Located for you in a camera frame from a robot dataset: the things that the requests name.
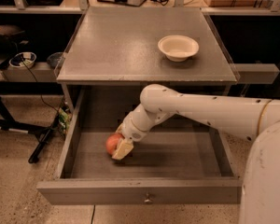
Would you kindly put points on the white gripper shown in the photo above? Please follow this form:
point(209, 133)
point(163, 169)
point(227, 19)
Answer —
point(132, 132)

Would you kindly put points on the red apple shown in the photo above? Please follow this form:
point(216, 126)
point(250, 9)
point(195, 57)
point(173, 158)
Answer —
point(112, 141)

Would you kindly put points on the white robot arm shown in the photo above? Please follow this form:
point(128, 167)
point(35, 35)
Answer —
point(247, 118)

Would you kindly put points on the open grey top drawer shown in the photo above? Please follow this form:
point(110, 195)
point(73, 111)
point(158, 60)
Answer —
point(180, 161)

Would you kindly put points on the metal drawer knob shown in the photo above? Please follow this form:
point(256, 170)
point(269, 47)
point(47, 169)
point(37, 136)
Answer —
point(148, 199)

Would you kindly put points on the grey cabinet with counter top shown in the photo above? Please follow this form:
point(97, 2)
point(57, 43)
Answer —
point(119, 46)

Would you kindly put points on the dark bowl on shelf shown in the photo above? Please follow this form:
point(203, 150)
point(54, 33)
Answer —
point(55, 59)

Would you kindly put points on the white paper bowl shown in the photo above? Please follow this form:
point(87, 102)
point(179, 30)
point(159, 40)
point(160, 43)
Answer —
point(177, 48)

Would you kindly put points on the white bowl on shelf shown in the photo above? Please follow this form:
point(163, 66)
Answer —
point(23, 60)

